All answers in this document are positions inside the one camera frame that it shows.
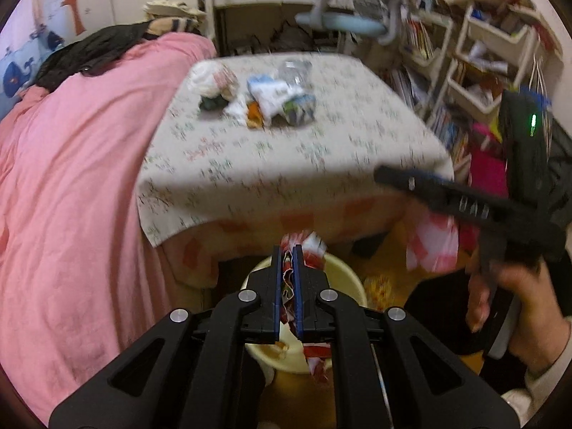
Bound clear plastic bottle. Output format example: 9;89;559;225
277;59;312;89

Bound magenta bag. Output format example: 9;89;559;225
468;122;508;198

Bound white bookshelf cart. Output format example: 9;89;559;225
384;0;561;162

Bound blue milk carton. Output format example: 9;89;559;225
246;75;316;127

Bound pink bed blanket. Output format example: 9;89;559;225
1;33;215;422

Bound blue grey desk chair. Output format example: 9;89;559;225
296;0;402;45

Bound yellow trash bin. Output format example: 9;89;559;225
240;252;369;375

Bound floral white tablecloth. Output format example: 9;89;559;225
137;53;453;246

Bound red white snack wrapper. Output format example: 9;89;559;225
280;231;331;383

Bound person right hand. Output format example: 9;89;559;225
466;261;571;377

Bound green plush toy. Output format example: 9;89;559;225
199;95;229;112

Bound beige tote bag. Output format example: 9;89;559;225
143;0;207;20

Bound striped beige pillow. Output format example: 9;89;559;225
146;16;200;37

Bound white paper bag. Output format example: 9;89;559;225
188;60;240;102

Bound black jacket on bed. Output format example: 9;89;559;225
34;21;150;92

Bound white tissue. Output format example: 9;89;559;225
223;93;252;126

